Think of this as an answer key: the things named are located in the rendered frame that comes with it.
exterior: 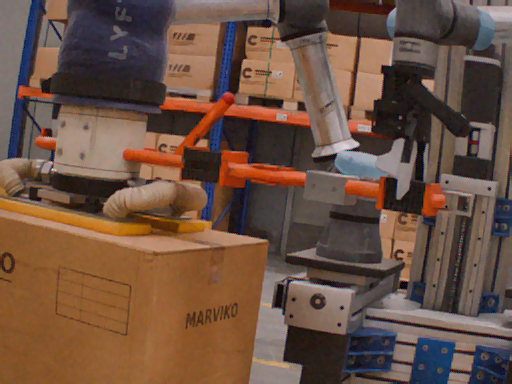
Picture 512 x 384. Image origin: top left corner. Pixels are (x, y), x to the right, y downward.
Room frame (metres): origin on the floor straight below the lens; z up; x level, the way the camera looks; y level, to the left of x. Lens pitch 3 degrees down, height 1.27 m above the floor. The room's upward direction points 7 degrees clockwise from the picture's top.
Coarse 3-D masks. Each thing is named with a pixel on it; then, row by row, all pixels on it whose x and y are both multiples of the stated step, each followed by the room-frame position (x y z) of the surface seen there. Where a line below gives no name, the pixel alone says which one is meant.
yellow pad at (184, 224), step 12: (72, 204) 1.70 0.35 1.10; (132, 216) 1.63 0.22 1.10; (144, 216) 1.62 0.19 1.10; (156, 216) 1.63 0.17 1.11; (168, 216) 1.63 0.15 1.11; (156, 228) 1.61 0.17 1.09; (168, 228) 1.60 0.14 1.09; (180, 228) 1.59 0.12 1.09; (192, 228) 1.63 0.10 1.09; (204, 228) 1.67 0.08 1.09
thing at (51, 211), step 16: (32, 192) 1.55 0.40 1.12; (0, 208) 1.54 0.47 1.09; (16, 208) 1.52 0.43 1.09; (32, 208) 1.51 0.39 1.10; (48, 208) 1.50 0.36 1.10; (64, 208) 1.50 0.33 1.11; (80, 208) 1.54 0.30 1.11; (96, 208) 1.50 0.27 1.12; (80, 224) 1.45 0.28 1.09; (96, 224) 1.44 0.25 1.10; (112, 224) 1.43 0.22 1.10; (128, 224) 1.45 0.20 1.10; (144, 224) 1.49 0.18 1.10
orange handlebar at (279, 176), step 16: (48, 144) 1.64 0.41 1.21; (128, 160) 1.56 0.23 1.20; (144, 160) 1.54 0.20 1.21; (160, 160) 1.52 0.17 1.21; (176, 160) 1.51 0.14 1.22; (240, 176) 1.46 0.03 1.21; (256, 176) 1.44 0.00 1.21; (272, 176) 1.43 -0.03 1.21; (288, 176) 1.42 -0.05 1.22; (304, 176) 1.41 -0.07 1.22; (352, 192) 1.37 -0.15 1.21; (368, 192) 1.36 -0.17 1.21
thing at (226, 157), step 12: (192, 156) 1.47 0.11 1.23; (204, 156) 1.46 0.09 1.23; (216, 156) 1.45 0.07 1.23; (228, 156) 1.46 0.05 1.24; (240, 156) 1.50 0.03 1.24; (180, 168) 1.49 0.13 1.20; (192, 168) 1.48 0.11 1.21; (204, 168) 1.47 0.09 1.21; (216, 168) 1.46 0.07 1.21; (192, 180) 1.52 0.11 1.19; (204, 180) 1.46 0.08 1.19; (216, 180) 1.45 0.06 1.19; (228, 180) 1.47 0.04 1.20; (240, 180) 1.51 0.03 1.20
